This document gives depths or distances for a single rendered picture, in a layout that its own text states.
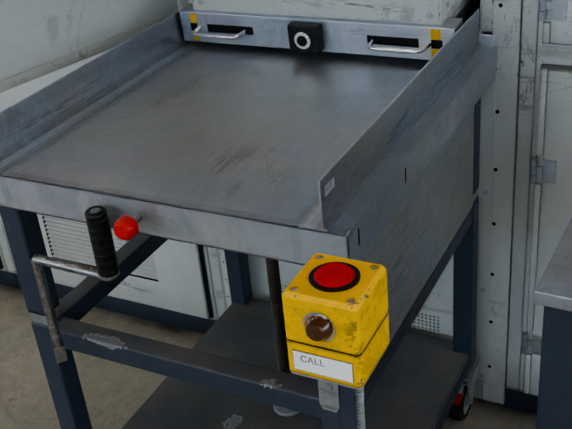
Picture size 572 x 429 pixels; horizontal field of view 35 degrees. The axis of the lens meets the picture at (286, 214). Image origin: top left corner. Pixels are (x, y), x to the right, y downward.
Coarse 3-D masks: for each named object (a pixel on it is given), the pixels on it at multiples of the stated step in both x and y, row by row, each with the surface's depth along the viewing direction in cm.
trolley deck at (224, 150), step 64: (192, 64) 165; (256, 64) 162; (320, 64) 160; (384, 64) 157; (128, 128) 142; (192, 128) 140; (256, 128) 138; (320, 128) 136; (448, 128) 139; (0, 192) 133; (64, 192) 127; (128, 192) 122; (192, 192) 121; (256, 192) 119; (384, 192) 117
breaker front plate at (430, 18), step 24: (192, 0) 169; (216, 0) 167; (240, 0) 165; (264, 0) 162; (288, 0) 160; (312, 0) 158; (336, 0) 156; (360, 0) 154; (384, 0) 152; (408, 0) 150; (432, 0) 148; (432, 24) 150
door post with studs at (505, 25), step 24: (504, 0) 155; (504, 24) 157; (504, 48) 159; (504, 72) 161; (504, 96) 163; (504, 120) 165; (504, 144) 168; (504, 168) 170; (504, 192) 173; (504, 216) 175; (504, 240) 178; (504, 264) 180; (504, 288) 183; (504, 312) 186; (504, 336) 189; (504, 360) 192
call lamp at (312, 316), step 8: (312, 312) 84; (320, 312) 84; (304, 320) 85; (312, 320) 84; (320, 320) 84; (328, 320) 84; (304, 328) 86; (312, 328) 84; (320, 328) 83; (328, 328) 84; (312, 336) 84; (320, 336) 84; (328, 336) 84
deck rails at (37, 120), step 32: (160, 32) 167; (96, 64) 152; (128, 64) 160; (160, 64) 166; (448, 64) 145; (32, 96) 139; (64, 96) 146; (96, 96) 153; (416, 96) 133; (0, 128) 134; (32, 128) 140; (64, 128) 143; (384, 128) 123; (0, 160) 135; (352, 160) 114; (384, 160) 123; (320, 192) 106; (352, 192) 116; (320, 224) 110
